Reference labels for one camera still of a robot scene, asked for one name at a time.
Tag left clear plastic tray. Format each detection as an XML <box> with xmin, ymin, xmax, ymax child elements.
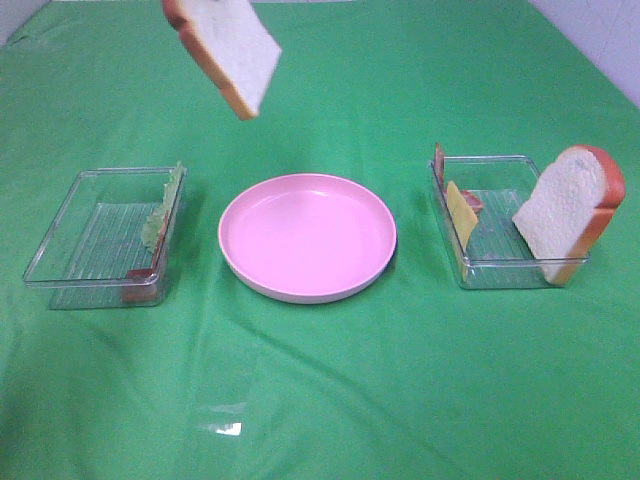
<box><xmin>23</xmin><ymin>165</ymin><xmax>187</xmax><ymax>310</ymax></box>

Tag pink round plate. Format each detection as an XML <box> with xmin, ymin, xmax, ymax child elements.
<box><xmin>218</xmin><ymin>173</ymin><xmax>397</xmax><ymax>304</ymax></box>

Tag ham slice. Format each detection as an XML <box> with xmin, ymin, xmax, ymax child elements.
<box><xmin>434</xmin><ymin>142</ymin><xmax>484</xmax><ymax>214</ymax></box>

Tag clear plastic film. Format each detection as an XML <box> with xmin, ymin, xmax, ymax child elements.
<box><xmin>189</xmin><ymin>341</ymin><xmax>262</xmax><ymax>439</ymax></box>

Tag yellow cheese slice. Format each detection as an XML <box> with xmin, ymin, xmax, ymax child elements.
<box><xmin>446</xmin><ymin>181</ymin><xmax>483</xmax><ymax>250</ymax></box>

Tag bacon strip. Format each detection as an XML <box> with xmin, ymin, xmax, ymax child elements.
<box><xmin>121</xmin><ymin>222</ymin><xmax>169</xmax><ymax>304</ymax></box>

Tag green table cloth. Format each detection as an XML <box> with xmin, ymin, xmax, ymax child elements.
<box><xmin>1</xmin><ymin>1</ymin><xmax>639</xmax><ymax>479</ymax></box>

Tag clear plastic tray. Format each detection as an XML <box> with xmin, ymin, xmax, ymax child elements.
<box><xmin>429</xmin><ymin>154</ymin><xmax>590</xmax><ymax>290</ymax></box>
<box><xmin>23</xmin><ymin>165</ymin><xmax>187</xmax><ymax>310</ymax></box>

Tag green lettuce leaf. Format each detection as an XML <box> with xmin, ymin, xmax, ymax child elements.
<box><xmin>141</xmin><ymin>162</ymin><xmax>186</xmax><ymax>253</ymax></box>

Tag right clear plastic tray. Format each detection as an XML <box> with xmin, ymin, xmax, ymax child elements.
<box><xmin>429</xmin><ymin>154</ymin><xmax>590</xmax><ymax>290</ymax></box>

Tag bread slice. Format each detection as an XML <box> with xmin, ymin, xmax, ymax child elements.
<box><xmin>162</xmin><ymin>1</ymin><xmax>282</xmax><ymax>120</ymax></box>
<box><xmin>512</xmin><ymin>145</ymin><xmax>626</xmax><ymax>285</ymax></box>

